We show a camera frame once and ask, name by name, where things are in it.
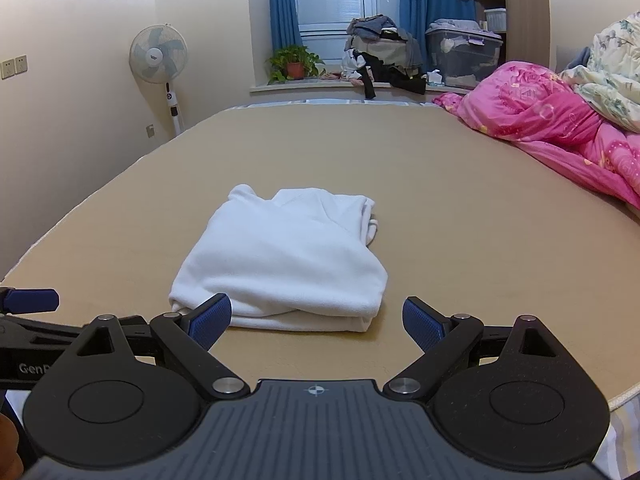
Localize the white shirt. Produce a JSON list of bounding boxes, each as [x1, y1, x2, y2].
[[168, 184, 388, 333]]

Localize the person's left hand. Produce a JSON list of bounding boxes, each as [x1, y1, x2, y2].
[[0, 414, 24, 480]]

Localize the beige bed mattress cover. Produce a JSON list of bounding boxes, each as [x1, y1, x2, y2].
[[6, 104, 639, 398]]

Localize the pink quilt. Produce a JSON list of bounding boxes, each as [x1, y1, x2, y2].
[[434, 62, 639, 208]]

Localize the white standing fan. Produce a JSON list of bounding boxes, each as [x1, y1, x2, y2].
[[129, 24, 189, 136]]

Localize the clear plastic storage bin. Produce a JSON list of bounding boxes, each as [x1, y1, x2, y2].
[[425, 18, 503, 89]]

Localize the potted green plant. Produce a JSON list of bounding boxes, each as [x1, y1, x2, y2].
[[267, 44, 326, 84]]

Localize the floral cream blanket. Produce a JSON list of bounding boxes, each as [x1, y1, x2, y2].
[[560, 12, 640, 134]]

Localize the wooden wardrobe panel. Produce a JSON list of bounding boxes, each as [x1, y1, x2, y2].
[[506, 0, 551, 66]]

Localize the left blue curtain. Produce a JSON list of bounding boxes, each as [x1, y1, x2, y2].
[[269, 0, 303, 51]]

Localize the wall light switches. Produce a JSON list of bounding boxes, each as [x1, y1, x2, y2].
[[0, 55, 28, 80]]

